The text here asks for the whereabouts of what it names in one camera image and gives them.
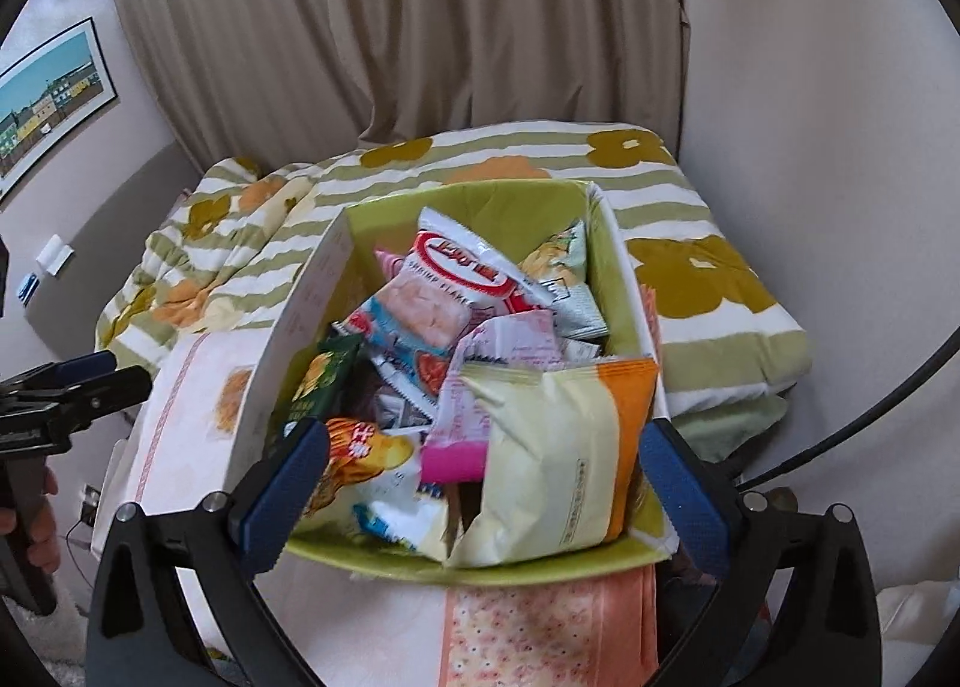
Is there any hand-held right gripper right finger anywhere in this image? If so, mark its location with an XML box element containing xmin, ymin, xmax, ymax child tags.
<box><xmin>639</xmin><ymin>419</ymin><xmax>878</xmax><ymax>687</ymax></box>

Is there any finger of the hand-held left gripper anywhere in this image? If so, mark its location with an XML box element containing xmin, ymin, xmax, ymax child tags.
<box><xmin>0</xmin><ymin>351</ymin><xmax>119</xmax><ymax>397</ymax></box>
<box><xmin>22</xmin><ymin>366</ymin><xmax>154</xmax><ymax>427</ymax></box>

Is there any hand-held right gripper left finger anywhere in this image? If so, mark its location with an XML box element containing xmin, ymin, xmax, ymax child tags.
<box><xmin>86</xmin><ymin>419</ymin><xmax>332</xmax><ymax>687</ymax></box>

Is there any orange cheese stick snack bag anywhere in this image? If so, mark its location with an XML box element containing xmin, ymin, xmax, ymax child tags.
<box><xmin>296</xmin><ymin>417</ymin><xmax>451</xmax><ymax>553</ymax></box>

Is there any pale yellow orange snack bag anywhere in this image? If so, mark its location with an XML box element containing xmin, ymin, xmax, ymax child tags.
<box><xmin>442</xmin><ymin>355</ymin><xmax>661</xmax><ymax>568</ymax></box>

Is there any pale pink snack bag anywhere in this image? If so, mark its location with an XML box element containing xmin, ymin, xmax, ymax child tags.
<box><xmin>420</xmin><ymin>308</ymin><xmax>593</xmax><ymax>485</ymax></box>

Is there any grey potato chip bag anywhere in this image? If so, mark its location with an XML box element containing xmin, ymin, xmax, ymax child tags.
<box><xmin>517</xmin><ymin>218</ymin><xmax>610</xmax><ymax>341</ymax></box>

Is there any shrimp flake snack bag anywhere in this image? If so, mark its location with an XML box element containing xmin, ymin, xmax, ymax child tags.
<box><xmin>345</xmin><ymin>207</ymin><xmax>552</xmax><ymax>403</ymax></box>

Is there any pink striped snack bag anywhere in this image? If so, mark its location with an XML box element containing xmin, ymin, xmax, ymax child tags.
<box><xmin>373</xmin><ymin>247</ymin><xmax>412</xmax><ymax>287</ymax></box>

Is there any green cardboard box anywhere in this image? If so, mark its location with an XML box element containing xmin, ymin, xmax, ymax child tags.
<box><xmin>229</xmin><ymin>178</ymin><xmax>680</xmax><ymax>587</ymax></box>

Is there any person's left hand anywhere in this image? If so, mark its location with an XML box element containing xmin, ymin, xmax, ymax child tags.
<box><xmin>26</xmin><ymin>468</ymin><xmax>63</xmax><ymax>577</ymax></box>

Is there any pale green bed sheet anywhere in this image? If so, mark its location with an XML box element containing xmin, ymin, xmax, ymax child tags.
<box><xmin>667</xmin><ymin>394</ymin><xmax>788</xmax><ymax>463</ymax></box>

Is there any dark green chip bag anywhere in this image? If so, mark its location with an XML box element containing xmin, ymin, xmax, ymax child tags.
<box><xmin>281</xmin><ymin>333</ymin><xmax>368</xmax><ymax>440</ymax></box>

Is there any beige upholstered headboard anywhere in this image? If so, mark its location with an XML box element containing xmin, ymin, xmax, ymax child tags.
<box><xmin>0</xmin><ymin>136</ymin><xmax>203</xmax><ymax>388</ymax></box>

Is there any white fluffy rug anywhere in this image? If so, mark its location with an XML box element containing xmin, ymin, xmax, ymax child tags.
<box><xmin>0</xmin><ymin>582</ymin><xmax>91</xmax><ymax>687</ymax></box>

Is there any white pink patterned cloth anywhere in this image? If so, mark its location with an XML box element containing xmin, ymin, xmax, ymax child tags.
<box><xmin>90</xmin><ymin>327</ymin><xmax>661</xmax><ymax>687</ymax></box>

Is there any green striped floral blanket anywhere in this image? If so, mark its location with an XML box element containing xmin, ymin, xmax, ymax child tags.
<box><xmin>96</xmin><ymin>123</ymin><xmax>811</xmax><ymax>418</ymax></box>

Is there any beige curtain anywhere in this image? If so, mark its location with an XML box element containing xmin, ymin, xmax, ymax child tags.
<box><xmin>105</xmin><ymin>0</ymin><xmax>691</xmax><ymax>167</ymax></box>

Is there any white wall switch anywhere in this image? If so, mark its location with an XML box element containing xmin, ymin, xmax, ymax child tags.
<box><xmin>37</xmin><ymin>235</ymin><xmax>76</xmax><ymax>275</ymax></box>

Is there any black cable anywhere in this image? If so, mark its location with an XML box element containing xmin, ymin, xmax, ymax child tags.
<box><xmin>731</xmin><ymin>338</ymin><xmax>960</xmax><ymax>489</ymax></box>

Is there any framed wall picture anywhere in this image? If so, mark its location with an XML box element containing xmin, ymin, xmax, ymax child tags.
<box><xmin>0</xmin><ymin>17</ymin><xmax>119</xmax><ymax>204</ymax></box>

